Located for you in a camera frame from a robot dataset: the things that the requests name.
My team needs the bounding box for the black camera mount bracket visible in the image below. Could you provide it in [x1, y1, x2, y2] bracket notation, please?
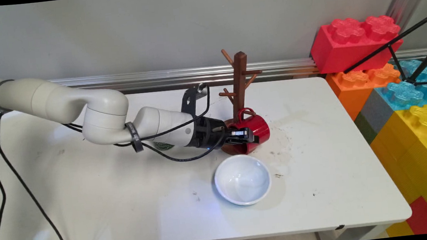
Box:
[179, 85, 203, 118]

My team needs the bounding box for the giant yellow toy block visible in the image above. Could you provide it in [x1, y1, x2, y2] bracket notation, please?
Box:
[367, 104, 427, 239]

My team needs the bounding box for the black tripod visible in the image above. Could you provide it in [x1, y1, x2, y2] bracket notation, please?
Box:
[339, 10, 427, 92]

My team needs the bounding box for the black cable with metal connector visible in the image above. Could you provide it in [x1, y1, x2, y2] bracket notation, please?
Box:
[0, 106, 70, 240]

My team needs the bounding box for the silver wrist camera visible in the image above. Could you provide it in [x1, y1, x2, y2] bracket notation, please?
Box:
[195, 82, 210, 99]

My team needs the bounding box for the giant orange toy block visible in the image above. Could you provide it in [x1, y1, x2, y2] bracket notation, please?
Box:
[324, 62, 404, 123]

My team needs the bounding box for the red block panel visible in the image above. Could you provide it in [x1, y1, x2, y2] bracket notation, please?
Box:
[404, 195, 427, 237]

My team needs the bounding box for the aluminium rail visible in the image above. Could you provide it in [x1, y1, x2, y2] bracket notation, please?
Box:
[46, 46, 427, 101]

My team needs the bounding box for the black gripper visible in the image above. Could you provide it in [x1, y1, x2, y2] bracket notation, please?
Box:
[188, 112, 260, 154]

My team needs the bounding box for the red mug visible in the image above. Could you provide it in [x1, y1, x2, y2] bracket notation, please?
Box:
[218, 106, 272, 157]

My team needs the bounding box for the white ceramic bowl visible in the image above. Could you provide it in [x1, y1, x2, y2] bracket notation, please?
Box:
[212, 152, 274, 209]

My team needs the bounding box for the giant dark green toy block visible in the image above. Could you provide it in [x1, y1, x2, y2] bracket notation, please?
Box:
[353, 111, 378, 146]

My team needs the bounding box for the giant red toy block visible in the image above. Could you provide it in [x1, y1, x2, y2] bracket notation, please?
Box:
[307, 12, 406, 76]

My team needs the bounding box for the black arm strap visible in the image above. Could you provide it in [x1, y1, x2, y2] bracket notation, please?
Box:
[124, 120, 144, 154]

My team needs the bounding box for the dark green enamel mug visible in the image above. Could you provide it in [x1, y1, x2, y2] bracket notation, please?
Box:
[153, 140, 175, 152]

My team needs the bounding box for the giant blue toy block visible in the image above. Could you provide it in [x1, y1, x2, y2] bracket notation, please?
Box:
[372, 57, 427, 113]

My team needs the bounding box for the giant grey toy block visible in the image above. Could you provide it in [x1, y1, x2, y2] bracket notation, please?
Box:
[357, 87, 397, 135]

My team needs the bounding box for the brown wooden mug tree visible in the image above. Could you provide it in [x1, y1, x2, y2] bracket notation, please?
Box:
[212, 46, 270, 157]

